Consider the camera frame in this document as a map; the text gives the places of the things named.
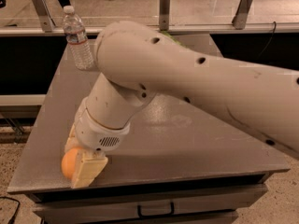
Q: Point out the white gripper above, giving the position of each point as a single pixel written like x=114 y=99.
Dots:
x=94 y=134

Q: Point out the orange fruit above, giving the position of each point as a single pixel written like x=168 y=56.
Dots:
x=69 y=162

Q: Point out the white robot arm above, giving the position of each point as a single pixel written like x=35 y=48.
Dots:
x=136 y=63

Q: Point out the clear plastic water bottle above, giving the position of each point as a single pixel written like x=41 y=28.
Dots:
x=77 y=39

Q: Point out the green snack bag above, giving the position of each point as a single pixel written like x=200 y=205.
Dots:
x=172 y=38

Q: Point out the grey cabinet drawer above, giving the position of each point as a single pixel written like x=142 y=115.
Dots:
x=193 y=206

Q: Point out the black drawer handle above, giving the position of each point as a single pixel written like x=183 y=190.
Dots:
x=155 y=210

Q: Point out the left metal railing bracket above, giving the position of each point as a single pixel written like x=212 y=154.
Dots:
x=46 y=22

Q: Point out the metal railing bracket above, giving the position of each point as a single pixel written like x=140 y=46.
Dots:
x=164 y=14
x=240 y=19
x=46 y=22

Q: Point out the middle metal railing bracket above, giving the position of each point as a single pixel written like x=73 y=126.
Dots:
x=164 y=14

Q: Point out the right metal railing bracket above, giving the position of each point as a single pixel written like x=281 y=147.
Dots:
x=240 y=19

